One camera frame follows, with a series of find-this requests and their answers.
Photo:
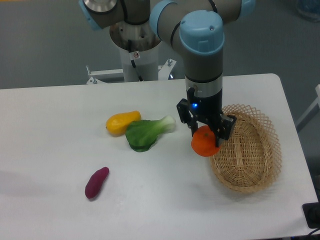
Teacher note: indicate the orange fruit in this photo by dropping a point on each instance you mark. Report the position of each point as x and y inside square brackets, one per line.
[204, 142]

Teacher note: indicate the yellow mango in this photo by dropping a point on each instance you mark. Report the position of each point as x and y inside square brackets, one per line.
[117, 124]

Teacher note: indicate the purple sweet potato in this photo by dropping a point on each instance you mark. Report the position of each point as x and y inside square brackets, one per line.
[96, 182]

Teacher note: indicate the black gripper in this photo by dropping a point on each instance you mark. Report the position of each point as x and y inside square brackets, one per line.
[209, 108]

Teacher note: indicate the white frame at right edge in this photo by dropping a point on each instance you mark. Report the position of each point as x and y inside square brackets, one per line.
[310, 112]

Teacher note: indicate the black device at table edge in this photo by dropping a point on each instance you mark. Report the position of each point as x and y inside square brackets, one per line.
[312, 214]

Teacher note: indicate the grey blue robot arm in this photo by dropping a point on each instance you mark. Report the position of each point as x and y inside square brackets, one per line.
[192, 28]

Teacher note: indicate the green bok choy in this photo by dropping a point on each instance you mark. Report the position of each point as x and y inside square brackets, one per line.
[143, 134]

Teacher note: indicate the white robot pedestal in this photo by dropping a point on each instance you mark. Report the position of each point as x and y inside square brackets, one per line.
[138, 48]

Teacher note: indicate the woven wicker basket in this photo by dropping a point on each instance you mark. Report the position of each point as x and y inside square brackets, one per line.
[251, 160]

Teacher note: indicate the blue object top right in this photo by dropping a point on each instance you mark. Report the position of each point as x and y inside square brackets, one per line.
[309, 10]

